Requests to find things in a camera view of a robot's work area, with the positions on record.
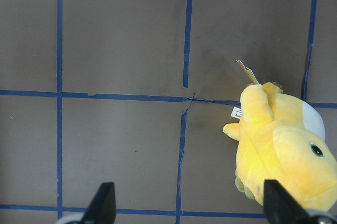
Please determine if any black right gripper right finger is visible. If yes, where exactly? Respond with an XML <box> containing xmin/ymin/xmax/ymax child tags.
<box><xmin>263</xmin><ymin>180</ymin><xmax>309</xmax><ymax>224</ymax></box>

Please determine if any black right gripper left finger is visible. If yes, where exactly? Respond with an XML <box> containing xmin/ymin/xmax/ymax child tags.
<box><xmin>82</xmin><ymin>182</ymin><xmax>116</xmax><ymax>224</ymax></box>

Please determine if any yellow plush toy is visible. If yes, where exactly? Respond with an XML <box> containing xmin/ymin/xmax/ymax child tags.
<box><xmin>223</xmin><ymin>82</ymin><xmax>336</xmax><ymax>211</ymax></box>

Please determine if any cardboard hang tag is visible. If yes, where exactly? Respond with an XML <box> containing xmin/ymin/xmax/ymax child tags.
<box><xmin>236</xmin><ymin>60</ymin><xmax>259</xmax><ymax>84</ymax></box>

